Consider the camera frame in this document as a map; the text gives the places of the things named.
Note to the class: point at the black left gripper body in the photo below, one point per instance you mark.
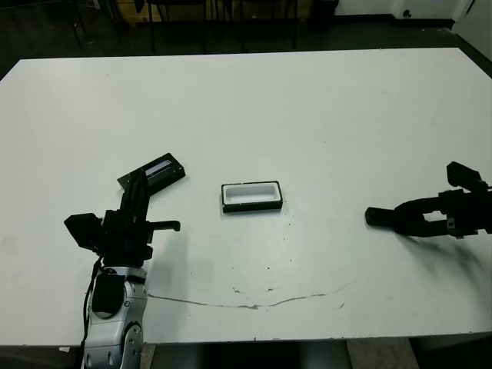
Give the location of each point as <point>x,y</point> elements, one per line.
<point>127,242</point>

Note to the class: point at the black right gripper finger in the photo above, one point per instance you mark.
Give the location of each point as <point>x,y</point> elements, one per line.
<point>419,205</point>
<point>426,230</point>

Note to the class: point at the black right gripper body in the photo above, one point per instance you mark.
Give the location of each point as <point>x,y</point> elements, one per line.
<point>473,211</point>

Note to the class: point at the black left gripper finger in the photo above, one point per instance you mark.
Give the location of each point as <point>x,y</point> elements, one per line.
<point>130,196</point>
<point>143,196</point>

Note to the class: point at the black box lid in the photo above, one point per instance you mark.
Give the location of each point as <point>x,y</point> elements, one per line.
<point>169,171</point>

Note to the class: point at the black phone-like camera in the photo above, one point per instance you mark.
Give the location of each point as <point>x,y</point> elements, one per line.
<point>378,217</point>

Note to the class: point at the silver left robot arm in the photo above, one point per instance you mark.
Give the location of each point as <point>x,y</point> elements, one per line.
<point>115,334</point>

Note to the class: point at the black box with white inlay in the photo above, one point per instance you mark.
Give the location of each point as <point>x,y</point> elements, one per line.
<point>251,207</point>

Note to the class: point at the black metal chair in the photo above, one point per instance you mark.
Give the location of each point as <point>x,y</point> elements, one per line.
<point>151,30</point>
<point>78,34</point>

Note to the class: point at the black trash bin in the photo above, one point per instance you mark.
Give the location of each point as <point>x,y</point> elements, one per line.
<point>324,13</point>

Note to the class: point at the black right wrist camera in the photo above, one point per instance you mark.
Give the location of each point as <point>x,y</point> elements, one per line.
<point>463,175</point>

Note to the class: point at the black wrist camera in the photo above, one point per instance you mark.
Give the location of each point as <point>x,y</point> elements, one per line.
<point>82,230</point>
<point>463,175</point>

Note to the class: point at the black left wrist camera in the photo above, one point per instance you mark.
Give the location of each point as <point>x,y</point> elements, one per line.
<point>82,230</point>

